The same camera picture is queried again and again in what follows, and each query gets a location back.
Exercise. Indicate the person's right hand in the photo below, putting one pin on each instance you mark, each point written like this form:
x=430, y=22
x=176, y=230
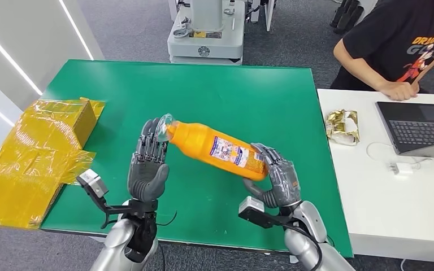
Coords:
x=398, y=90

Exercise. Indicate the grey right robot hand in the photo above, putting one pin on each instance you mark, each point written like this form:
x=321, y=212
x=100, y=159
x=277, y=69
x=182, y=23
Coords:
x=282, y=183

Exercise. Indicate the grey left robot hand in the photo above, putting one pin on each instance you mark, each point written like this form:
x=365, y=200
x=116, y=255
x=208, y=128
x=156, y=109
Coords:
x=146, y=175

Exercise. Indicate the orange bottle with printed label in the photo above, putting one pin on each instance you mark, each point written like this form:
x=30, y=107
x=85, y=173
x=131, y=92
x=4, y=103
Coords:
x=202, y=146

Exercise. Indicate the person's right forearm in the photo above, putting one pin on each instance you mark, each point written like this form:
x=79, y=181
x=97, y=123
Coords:
x=355, y=67

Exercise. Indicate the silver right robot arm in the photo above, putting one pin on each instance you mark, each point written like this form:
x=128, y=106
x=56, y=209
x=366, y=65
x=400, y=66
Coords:
x=310, y=239

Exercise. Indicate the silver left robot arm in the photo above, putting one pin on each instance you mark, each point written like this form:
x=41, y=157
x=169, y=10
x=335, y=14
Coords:
x=119, y=243

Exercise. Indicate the dark grey laptop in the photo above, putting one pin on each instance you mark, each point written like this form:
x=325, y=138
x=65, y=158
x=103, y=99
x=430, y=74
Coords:
x=419, y=131

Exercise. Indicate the crumpled gold foil wrapper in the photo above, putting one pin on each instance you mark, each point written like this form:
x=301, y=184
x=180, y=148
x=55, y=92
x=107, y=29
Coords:
x=341, y=127

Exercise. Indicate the white charger adapter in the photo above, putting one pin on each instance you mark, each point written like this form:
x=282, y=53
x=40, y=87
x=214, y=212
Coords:
x=400, y=168

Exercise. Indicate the black chair legs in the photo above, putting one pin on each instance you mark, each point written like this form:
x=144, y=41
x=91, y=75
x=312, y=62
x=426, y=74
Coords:
x=346, y=16

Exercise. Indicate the green table mat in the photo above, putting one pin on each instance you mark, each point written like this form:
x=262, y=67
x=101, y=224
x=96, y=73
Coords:
x=209, y=97

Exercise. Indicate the white desk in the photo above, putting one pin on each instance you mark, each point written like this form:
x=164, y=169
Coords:
x=389, y=209

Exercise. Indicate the cardboard box in yellow film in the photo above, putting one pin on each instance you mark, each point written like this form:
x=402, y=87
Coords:
x=30, y=157

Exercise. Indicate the white stand leg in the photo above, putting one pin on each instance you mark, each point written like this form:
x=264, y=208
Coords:
x=268, y=15

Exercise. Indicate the white wheeled machine base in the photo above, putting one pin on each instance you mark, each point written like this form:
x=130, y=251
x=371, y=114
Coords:
x=205, y=37

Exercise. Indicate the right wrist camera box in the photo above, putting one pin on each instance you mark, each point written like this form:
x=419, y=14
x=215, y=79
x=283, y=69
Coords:
x=251, y=207

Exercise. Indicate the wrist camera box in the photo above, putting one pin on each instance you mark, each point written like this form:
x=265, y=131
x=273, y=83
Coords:
x=92, y=182
x=251, y=207

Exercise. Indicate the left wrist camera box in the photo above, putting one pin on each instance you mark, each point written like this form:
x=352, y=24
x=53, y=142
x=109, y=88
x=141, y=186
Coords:
x=92, y=182

